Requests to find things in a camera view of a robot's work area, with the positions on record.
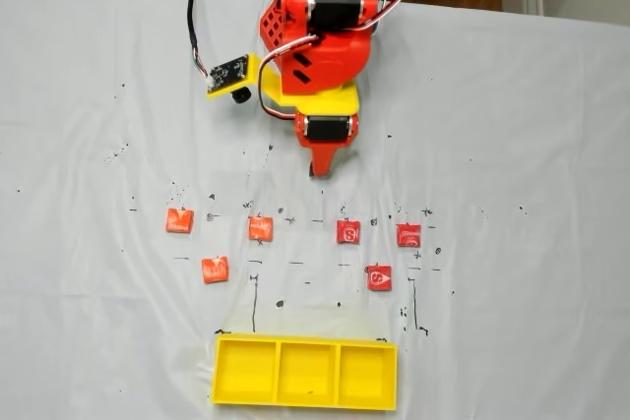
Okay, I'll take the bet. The orange candy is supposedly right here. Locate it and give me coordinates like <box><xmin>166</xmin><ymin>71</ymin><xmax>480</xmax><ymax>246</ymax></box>
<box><xmin>248</xmin><ymin>215</ymin><xmax>275</xmax><ymax>243</ymax></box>
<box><xmin>200</xmin><ymin>255</ymin><xmax>230</xmax><ymax>285</ymax></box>
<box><xmin>164</xmin><ymin>207</ymin><xmax>196</xmax><ymax>235</ymax></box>

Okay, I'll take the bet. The black camera cable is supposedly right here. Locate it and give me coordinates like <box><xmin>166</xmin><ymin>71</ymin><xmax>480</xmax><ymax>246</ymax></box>
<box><xmin>184</xmin><ymin>0</ymin><xmax>212</xmax><ymax>85</ymax></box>

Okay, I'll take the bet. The red candy circled S logo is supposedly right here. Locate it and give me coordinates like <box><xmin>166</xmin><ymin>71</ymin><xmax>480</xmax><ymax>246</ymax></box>
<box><xmin>336</xmin><ymin>218</ymin><xmax>362</xmax><ymax>246</ymax></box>

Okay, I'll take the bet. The red candy droplet S logo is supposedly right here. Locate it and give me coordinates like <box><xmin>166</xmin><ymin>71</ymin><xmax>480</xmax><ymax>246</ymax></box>
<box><xmin>366</xmin><ymin>265</ymin><xmax>394</xmax><ymax>292</ymax></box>

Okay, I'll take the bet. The yellow three-compartment box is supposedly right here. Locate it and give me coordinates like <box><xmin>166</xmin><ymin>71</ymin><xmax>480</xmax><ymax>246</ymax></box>
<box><xmin>211</xmin><ymin>333</ymin><xmax>399</xmax><ymax>412</ymax></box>

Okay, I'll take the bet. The red candy Starburst lettering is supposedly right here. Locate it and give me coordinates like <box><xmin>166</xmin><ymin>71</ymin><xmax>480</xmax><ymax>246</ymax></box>
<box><xmin>396</xmin><ymin>222</ymin><xmax>422</xmax><ymax>248</ymax></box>

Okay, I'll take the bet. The camera board on yellow mount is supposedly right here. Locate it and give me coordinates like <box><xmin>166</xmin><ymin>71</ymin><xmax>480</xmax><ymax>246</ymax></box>
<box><xmin>205</xmin><ymin>52</ymin><xmax>285</xmax><ymax>107</ymax></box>

